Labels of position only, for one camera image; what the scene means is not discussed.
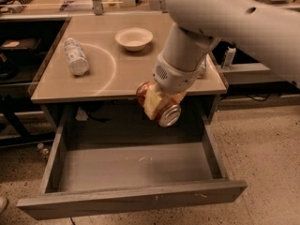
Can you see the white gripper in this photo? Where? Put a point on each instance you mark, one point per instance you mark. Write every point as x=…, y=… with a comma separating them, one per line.
x=174, y=78

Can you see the red coke can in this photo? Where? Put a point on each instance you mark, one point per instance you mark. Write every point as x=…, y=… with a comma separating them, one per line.
x=168, y=111

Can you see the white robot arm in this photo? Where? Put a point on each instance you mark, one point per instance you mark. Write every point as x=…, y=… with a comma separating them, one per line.
x=268, y=33

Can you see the blue pepsi can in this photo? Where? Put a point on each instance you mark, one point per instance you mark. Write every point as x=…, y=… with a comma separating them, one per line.
x=202, y=68

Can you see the grey cabinet with beige top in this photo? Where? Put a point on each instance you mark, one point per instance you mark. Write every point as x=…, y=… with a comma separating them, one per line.
x=114, y=73

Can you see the grey open drawer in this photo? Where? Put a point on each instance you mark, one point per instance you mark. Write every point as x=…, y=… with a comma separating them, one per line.
x=125, y=163

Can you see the white paper bowl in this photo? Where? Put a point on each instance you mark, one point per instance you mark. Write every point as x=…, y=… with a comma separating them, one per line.
x=133, y=39

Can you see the white bottle on shelf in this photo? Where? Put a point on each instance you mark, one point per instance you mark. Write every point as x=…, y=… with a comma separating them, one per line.
x=228, y=57

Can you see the white plastic bottle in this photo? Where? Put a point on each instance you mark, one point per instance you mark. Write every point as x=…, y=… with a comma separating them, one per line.
x=76, y=59

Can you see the small bottle on floor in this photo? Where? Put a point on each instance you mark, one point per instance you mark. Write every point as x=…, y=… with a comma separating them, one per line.
x=43, y=150

